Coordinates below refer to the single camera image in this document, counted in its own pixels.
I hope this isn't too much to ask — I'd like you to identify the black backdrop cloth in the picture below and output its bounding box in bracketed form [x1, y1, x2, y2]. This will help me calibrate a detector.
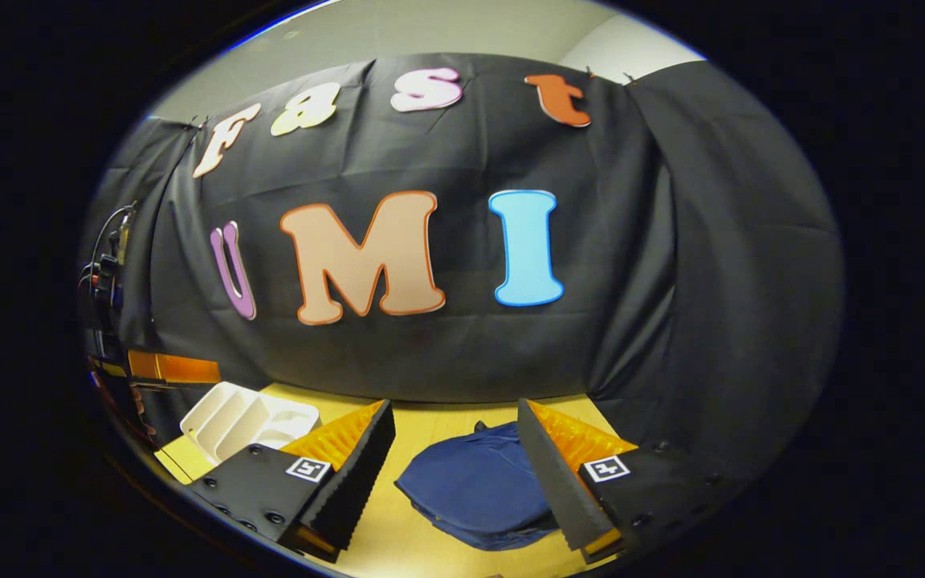
[77, 52, 845, 499]

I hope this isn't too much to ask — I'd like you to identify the white bookshelf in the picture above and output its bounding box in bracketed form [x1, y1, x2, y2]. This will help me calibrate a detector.
[180, 381, 321, 466]

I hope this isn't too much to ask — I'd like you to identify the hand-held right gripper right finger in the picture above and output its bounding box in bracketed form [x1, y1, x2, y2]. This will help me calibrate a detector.
[517, 397, 740, 564]

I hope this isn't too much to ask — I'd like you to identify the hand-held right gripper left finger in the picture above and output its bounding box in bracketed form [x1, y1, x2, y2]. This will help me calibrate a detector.
[189, 399, 397, 563]

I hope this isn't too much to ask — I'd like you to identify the blue schoolbag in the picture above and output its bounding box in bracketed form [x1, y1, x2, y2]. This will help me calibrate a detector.
[394, 420, 568, 552]

